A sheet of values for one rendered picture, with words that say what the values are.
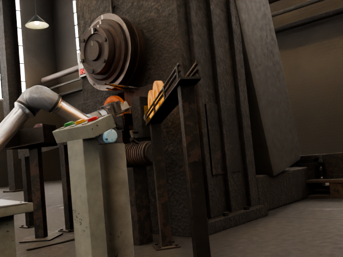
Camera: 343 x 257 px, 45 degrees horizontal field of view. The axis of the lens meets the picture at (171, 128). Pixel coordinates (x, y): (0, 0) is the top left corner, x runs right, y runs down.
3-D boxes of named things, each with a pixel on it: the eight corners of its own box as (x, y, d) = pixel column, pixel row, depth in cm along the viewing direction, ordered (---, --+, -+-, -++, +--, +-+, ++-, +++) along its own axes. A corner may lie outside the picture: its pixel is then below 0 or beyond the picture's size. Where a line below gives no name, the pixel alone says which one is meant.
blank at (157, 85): (157, 86, 204) (151, 86, 203) (163, 76, 189) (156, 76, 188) (161, 117, 201) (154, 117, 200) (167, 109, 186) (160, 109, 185)
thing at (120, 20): (93, 96, 275) (88, 27, 278) (142, 83, 243) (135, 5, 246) (85, 96, 270) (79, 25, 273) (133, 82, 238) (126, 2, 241)
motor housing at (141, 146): (141, 239, 231) (132, 143, 234) (170, 242, 216) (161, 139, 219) (123, 245, 221) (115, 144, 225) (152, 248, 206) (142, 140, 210)
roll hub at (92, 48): (88, 78, 261) (84, 34, 263) (117, 69, 242) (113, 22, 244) (80, 78, 257) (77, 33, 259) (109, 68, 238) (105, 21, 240)
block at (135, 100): (146, 138, 246) (143, 98, 248) (156, 137, 241) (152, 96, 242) (133, 139, 238) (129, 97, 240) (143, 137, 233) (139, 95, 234)
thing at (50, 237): (26, 236, 277) (19, 129, 281) (64, 234, 273) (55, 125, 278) (10, 243, 256) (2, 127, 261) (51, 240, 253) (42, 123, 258)
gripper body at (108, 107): (120, 99, 239) (105, 105, 230) (125, 113, 240) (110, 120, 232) (112, 101, 244) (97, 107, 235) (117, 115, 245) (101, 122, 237)
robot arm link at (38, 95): (40, 77, 194) (122, 130, 216) (33, 80, 204) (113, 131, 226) (27, 98, 191) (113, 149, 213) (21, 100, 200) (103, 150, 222)
